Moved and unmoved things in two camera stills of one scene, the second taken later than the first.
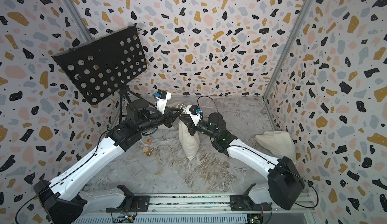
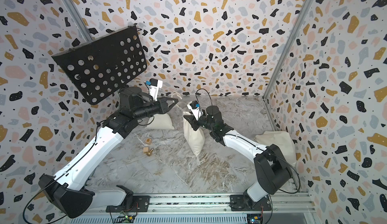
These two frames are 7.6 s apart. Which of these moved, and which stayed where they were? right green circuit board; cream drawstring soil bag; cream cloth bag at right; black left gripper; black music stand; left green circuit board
Moved: cream drawstring soil bag; black left gripper
Stayed: black music stand; cream cloth bag at right; left green circuit board; right green circuit board
